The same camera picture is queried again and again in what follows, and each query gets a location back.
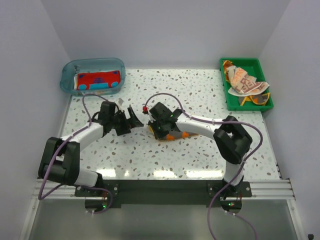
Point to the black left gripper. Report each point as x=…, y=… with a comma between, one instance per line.
x=129, y=123

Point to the orange patterned towel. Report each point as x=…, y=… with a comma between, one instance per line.
x=175, y=135

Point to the beige brown patterned towel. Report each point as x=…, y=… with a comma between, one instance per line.
x=242, y=84

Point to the aluminium frame rail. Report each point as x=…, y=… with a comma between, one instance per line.
x=261, y=189

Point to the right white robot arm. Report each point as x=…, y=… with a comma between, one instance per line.
x=232, y=140

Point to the green plastic crate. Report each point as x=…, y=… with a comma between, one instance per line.
x=253, y=67

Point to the teal transparent plastic bin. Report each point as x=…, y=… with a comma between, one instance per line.
x=71, y=69

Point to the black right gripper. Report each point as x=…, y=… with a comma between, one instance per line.
x=158, y=135

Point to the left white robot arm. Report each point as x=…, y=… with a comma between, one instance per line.
x=60, y=162

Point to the black metal base rail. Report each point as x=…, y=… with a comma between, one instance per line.
x=165, y=192

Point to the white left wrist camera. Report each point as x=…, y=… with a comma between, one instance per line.
x=120, y=101

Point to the red patterned towel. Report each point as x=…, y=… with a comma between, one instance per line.
x=97, y=80

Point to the grey yellow-edged towel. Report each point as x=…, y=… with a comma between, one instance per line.
x=259, y=100

